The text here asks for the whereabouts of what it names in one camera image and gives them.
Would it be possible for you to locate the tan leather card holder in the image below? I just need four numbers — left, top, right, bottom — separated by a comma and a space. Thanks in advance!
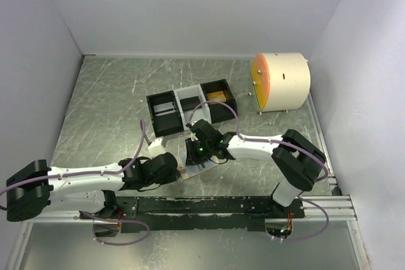
175, 153, 217, 180

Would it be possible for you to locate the three-compartment black white tray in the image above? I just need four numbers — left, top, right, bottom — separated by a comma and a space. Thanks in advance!
146, 79, 237, 137

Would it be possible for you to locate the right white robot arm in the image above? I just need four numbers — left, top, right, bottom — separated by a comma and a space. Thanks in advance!
186, 120, 328, 218

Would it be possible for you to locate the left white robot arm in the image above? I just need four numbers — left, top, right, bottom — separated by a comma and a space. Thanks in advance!
2, 152, 180, 222

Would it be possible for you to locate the black card in tray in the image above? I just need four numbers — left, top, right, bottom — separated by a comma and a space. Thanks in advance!
180, 96, 201, 111

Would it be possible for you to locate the gold card in tray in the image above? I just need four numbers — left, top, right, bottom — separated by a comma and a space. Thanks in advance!
207, 90, 228, 103

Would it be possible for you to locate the silver card in tray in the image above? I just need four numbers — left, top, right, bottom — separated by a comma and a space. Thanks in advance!
153, 102, 175, 117

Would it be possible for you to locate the cream drum with orange face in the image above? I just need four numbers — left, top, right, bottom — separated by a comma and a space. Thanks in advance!
250, 52, 311, 114

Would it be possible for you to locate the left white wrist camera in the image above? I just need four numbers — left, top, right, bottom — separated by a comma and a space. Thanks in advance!
147, 137, 166, 159

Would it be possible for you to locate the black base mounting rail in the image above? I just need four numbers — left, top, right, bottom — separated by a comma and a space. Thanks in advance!
94, 196, 304, 231

